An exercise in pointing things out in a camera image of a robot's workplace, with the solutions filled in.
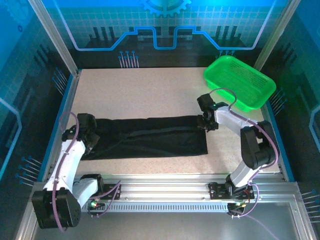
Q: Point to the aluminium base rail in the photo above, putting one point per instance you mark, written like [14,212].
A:
[165,190]

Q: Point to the aluminium frame post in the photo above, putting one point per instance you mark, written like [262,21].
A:
[53,37]
[275,35]

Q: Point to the black t-shirt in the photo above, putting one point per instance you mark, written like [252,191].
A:
[150,140]

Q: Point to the small lit circuit board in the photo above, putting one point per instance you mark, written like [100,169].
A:
[236,206]
[94,204]

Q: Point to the green plastic basket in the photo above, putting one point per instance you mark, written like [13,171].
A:
[245,82]

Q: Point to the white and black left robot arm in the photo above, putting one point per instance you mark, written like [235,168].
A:
[70,160]

